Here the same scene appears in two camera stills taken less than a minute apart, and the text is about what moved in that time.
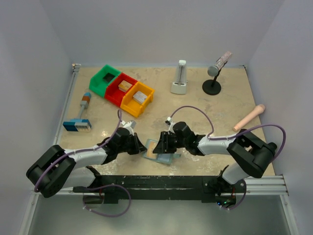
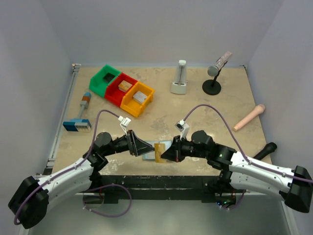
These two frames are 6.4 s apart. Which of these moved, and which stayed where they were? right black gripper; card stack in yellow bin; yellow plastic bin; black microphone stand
Moved: right black gripper
Stayed: black microphone stand; card stack in yellow bin; yellow plastic bin
